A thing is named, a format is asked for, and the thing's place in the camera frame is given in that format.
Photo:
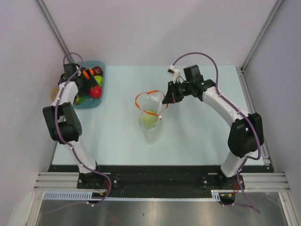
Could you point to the clear zip top bag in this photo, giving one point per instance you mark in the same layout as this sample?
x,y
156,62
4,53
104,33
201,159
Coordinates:
x,y
151,107

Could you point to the green apple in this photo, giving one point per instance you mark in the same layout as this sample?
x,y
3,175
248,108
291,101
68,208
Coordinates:
x,y
99,80

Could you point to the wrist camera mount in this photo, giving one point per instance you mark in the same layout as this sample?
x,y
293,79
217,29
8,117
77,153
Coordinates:
x,y
79,70
176,73

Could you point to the yellow grape bunch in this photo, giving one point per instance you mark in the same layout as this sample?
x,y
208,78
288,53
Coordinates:
x,y
55,93

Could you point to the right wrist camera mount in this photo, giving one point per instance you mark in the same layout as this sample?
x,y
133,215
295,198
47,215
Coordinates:
x,y
176,73

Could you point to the corner aluminium post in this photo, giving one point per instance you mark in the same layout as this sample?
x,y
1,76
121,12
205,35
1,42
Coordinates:
x,y
263,31
52,25

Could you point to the green cabbage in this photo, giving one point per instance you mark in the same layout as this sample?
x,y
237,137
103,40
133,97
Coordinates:
x,y
148,119

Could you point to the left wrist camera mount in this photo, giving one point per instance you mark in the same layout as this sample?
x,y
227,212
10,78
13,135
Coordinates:
x,y
79,70

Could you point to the orange fruit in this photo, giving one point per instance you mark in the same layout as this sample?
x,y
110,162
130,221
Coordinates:
x,y
88,73

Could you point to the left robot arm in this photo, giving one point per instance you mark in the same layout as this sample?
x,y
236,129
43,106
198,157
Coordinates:
x,y
64,125

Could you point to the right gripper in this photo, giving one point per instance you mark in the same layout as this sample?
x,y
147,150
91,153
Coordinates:
x,y
171,93

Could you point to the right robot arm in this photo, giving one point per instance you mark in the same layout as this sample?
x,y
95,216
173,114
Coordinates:
x,y
246,130

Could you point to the white cable duct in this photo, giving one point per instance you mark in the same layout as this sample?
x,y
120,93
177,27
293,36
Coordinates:
x,y
91,196

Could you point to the red apple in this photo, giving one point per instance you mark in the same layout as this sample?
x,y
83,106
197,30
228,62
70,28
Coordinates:
x,y
96,92

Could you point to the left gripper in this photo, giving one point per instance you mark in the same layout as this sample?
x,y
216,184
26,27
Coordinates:
x,y
90,84

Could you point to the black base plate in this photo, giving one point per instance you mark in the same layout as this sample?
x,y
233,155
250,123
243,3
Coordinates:
x,y
166,182

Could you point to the right corner aluminium post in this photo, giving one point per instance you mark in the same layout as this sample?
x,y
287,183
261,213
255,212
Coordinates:
x,y
263,31

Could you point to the dark red plum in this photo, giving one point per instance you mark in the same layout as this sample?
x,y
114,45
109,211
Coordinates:
x,y
97,71

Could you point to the aluminium rail frame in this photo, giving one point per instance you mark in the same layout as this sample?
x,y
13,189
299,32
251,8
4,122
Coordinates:
x,y
254,182

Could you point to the teal plastic basket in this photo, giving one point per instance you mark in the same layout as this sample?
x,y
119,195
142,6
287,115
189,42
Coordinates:
x,y
87,102

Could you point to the left corner aluminium post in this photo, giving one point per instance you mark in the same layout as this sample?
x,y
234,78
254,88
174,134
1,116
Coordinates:
x,y
52,25

